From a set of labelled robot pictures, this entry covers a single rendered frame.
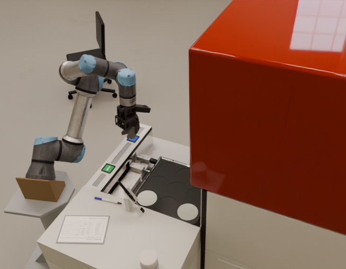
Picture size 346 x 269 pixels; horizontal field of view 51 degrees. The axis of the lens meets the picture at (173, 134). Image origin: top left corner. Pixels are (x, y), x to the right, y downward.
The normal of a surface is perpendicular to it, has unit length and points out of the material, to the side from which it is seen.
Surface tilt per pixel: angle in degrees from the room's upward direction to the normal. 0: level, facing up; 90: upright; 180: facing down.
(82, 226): 0
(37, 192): 90
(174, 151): 0
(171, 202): 0
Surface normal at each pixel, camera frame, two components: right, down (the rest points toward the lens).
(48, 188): -0.16, 0.64
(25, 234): -0.04, -0.76
